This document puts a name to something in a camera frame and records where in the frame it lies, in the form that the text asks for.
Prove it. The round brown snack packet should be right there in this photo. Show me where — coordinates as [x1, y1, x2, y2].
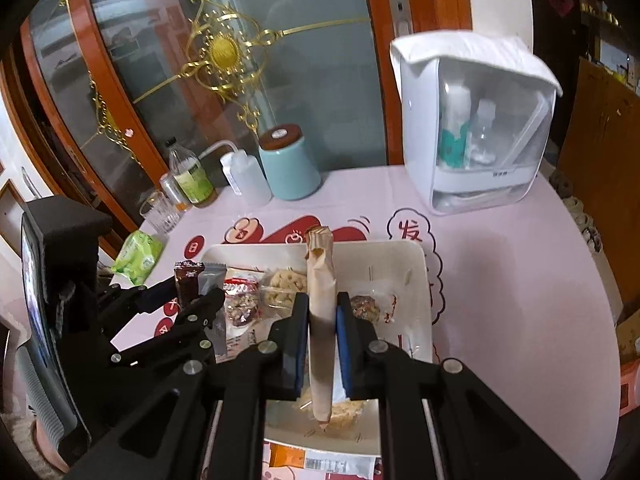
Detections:
[347, 290, 398, 325]

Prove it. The white teal tube bottle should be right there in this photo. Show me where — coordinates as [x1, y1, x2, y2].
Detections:
[437, 82, 473, 170]

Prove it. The glass bottle with green label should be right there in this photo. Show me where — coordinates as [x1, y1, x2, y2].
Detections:
[166, 137, 218, 208]

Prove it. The wooden framed glass door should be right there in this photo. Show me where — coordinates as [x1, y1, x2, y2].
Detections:
[20, 0, 171, 221]

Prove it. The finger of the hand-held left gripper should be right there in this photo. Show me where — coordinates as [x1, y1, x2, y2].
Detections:
[110, 289, 227, 368]
[97, 277, 180, 333]

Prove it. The silver door handle plate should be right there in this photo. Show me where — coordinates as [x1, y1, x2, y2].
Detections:
[389, 0, 413, 38]

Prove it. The cardboard box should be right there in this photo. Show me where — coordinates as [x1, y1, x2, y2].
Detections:
[612, 305, 640, 366]

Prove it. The white storage box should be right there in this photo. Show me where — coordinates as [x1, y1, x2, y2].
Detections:
[390, 35, 557, 217]

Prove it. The pink plastic object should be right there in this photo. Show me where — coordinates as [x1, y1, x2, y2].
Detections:
[619, 364, 640, 417]

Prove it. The glass door with gold ornament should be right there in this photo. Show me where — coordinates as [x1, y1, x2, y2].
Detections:
[82, 0, 473, 201]

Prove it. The white folded cloth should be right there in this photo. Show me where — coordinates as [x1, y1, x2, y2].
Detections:
[390, 31, 564, 98]

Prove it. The clear glass cup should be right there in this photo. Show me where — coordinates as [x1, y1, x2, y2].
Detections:
[139, 191, 182, 234]

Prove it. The beige footwear pile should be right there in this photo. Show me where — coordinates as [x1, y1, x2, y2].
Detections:
[549, 170, 607, 256]

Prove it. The wooden cabinet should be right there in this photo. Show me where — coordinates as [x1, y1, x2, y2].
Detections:
[555, 57, 640, 306]

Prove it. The red white nut packet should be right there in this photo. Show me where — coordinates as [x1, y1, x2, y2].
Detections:
[222, 272, 263, 331]

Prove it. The teal canister with brown lid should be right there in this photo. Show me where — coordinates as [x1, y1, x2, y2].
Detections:
[258, 126, 322, 202]

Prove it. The clear cracker packet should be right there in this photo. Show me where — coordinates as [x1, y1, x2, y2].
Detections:
[260, 269, 308, 318]

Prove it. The grey snack packet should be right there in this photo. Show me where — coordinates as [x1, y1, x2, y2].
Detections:
[199, 263, 229, 358]

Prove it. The green tissue packet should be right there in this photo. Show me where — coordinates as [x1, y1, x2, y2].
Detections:
[110, 230, 165, 284]

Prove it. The pink printed tablecloth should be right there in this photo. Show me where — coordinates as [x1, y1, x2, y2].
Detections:
[97, 162, 623, 480]

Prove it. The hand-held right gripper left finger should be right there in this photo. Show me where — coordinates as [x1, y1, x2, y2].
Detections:
[65, 292, 310, 480]

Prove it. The small clear plastic bottle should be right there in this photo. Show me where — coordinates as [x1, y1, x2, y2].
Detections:
[467, 99, 497, 166]

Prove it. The wooden wall shelf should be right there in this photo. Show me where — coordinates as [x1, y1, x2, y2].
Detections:
[575, 0, 640, 91]

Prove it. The dark brown snack packet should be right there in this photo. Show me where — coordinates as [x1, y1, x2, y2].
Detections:
[173, 261, 207, 311]

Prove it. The white plastic tray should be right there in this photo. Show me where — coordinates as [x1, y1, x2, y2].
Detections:
[200, 240, 435, 458]

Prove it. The person's left forearm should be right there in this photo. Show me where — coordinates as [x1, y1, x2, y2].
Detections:
[31, 420, 73, 475]

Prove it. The white squeeze wash bottle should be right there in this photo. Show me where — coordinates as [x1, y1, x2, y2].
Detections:
[200, 141, 272, 207]

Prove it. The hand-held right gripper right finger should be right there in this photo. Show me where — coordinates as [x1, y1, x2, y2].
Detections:
[335, 291, 576, 480]

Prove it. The orange white snack packet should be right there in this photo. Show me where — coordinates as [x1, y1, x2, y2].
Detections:
[269, 444, 376, 480]

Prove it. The brown paper snack stick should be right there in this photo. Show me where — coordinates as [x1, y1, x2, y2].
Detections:
[305, 226, 338, 428]

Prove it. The small jar with metal lid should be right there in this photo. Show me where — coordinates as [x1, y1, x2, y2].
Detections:
[160, 172, 193, 212]

